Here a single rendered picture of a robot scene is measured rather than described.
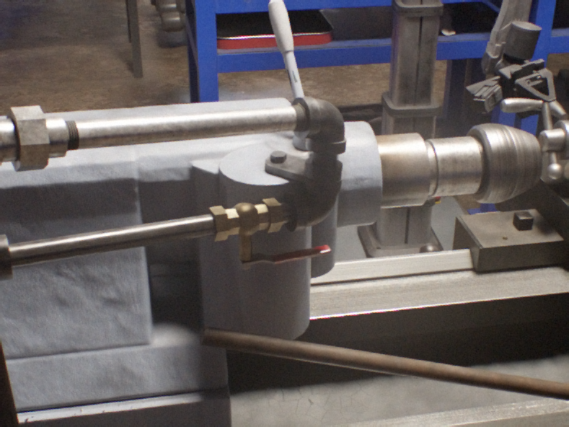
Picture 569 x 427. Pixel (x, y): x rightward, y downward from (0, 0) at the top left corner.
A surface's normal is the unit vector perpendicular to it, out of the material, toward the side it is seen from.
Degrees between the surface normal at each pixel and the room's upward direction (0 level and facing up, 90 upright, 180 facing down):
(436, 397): 15
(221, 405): 90
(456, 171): 76
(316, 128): 99
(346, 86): 0
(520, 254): 90
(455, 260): 45
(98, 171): 60
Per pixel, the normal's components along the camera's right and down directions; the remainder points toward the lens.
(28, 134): 0.46, -0.16
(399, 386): -0.17, -0.85
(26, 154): 0.46, 0.58
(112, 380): 0.15, 0.00
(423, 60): 0.11, 0.47
